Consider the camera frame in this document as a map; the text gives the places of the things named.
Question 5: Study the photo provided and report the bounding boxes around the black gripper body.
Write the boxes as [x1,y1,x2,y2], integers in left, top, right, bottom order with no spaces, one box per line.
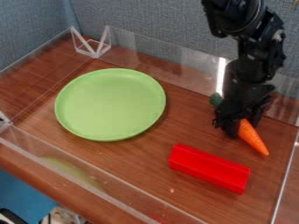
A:
[215,61,275,119]

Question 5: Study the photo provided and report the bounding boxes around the orange toy carrot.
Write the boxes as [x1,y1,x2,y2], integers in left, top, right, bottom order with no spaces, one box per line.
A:
[210,92,271,157]

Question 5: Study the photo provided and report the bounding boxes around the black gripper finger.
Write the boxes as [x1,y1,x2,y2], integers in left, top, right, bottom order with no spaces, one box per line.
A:
[249,107,267,128]
[221,118,241,138]

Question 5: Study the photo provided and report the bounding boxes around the clear acrylic enclosure wall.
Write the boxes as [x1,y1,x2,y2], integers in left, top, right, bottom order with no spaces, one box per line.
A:
[0,27,299,224]

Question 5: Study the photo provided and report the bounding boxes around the green round plate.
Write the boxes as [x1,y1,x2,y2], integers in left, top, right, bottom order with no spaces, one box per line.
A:
[55,68,166,142]

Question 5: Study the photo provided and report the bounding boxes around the red rectangular block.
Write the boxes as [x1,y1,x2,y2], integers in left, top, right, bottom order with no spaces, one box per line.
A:
[169,143,251,194]

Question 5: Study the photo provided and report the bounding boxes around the clear acrylic corner bracket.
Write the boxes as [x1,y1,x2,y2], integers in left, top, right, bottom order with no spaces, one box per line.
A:
[70,25,113,59]

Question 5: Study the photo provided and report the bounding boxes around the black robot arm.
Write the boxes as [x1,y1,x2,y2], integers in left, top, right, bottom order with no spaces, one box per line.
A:
[201,0,286,137]

